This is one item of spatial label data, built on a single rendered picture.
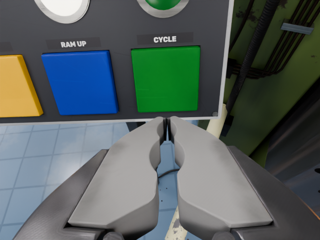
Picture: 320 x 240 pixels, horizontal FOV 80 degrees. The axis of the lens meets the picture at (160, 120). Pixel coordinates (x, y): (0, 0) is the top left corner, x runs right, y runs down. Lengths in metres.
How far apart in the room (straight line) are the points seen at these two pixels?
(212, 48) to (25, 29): 0.20
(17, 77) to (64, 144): 1.23
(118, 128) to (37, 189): 0.61
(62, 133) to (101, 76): 1.33
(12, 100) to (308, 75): 0.58
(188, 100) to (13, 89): 0.21
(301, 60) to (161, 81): 0.39
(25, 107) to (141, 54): 0.16
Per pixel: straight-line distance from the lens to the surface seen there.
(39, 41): 0.26
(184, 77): 0.22
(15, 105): 0.30
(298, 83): 0.60
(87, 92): 0.25
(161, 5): 0.22
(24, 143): 1.66
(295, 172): 0.58
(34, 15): 0.26
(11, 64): 0.28
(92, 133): 1.45
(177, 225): 0.53
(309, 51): 0.54
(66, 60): 0.24
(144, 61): 0.22
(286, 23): 0.49
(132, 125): 0.54
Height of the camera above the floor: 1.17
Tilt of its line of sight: 58 degrees down
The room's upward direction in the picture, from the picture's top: 6 degrees counter-clockwise
